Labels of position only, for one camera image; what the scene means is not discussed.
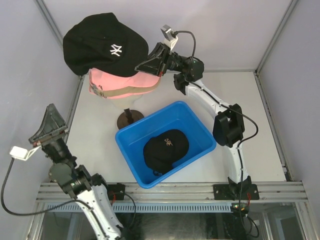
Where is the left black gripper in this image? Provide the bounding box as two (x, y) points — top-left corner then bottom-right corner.
(28, 102), (77, 167)

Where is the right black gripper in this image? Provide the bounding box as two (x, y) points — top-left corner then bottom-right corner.
(133, 43), (188, 78)

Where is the pink baseball cap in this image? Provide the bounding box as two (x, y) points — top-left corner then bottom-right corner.
(103, 91), (151, 99)

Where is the dark cap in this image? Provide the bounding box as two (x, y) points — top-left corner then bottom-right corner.
(62, 12), (149, 77)

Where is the dark round wooden stand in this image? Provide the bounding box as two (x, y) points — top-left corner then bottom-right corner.
(116, 108), (144, 130)

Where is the blue plastic bin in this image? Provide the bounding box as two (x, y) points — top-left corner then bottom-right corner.
(115, 101), (217, 189)

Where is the beige cap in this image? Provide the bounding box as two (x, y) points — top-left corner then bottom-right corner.
(89, 80), (161, 98)

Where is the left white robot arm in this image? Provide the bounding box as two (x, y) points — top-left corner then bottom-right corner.
(28, 103), (124, 240)

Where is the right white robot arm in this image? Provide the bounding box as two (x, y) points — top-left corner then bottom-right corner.
(135, 42), (252, 200)

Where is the beige mannequin head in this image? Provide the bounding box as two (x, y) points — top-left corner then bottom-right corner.
(109, 95), (142, 110)

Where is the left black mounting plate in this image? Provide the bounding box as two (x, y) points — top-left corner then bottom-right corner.
(107, 183), (126, 201)

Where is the black mounting plate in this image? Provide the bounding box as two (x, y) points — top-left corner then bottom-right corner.
(107, 183), (126, 201)
(213, 184), (260, 201)

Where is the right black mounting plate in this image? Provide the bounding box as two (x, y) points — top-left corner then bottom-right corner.
(213, 184), (260, 201)

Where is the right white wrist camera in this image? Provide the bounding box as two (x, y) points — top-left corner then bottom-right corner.
(160, 24), (179, 51)

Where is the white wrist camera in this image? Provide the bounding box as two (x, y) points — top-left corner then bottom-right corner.
(160, 24), (179, 51)
(9, 146), (41, 161)

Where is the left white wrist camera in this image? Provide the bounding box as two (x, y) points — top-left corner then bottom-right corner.
(9, 146), (41, 161)

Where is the aluminium mounting rail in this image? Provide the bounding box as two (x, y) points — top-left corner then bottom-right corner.
(36, 181), (308, 203)

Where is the left black camera cable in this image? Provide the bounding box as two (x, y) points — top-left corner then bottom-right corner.
(0, 157), (93, 217)

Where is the black camera cable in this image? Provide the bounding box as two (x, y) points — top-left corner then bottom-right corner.
(0, 157), (93, 217)
(172, 30), (260, 213)

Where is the perforated grey cable duct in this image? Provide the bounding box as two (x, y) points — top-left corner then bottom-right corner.
(46, 201), (235, 214)

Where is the right black camera cable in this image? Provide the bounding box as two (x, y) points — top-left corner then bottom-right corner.
(172, 30), (260, 213)

